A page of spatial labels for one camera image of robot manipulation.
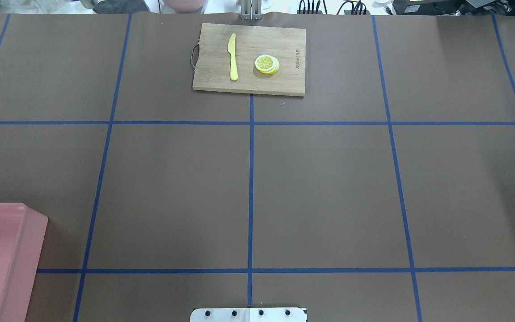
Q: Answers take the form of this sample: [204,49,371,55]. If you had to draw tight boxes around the yellow lemon slices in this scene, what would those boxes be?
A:
[255,54,280,75]

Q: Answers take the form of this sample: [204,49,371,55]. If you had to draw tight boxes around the pink bowl with clear pieces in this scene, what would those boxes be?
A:
[163,0,208,13]

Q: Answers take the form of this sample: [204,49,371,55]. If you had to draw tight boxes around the aluminium frame post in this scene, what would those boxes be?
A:
[237,0,263,21]

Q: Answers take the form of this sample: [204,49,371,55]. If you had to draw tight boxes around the dark grey cloth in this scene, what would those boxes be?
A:
[93,0,150,14]

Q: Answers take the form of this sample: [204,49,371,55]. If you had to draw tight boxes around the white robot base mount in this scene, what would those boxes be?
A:
[190,306,308,322]

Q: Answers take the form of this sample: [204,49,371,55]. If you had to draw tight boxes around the pink plastic bin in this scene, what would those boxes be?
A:
[0,203,48,322]

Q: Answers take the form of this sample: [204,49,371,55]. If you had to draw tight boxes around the wooden cutting board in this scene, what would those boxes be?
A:
[192,23,306,97]

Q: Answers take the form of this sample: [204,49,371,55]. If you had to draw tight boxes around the yellow plastic knife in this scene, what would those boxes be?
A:
[227,33,238,81]

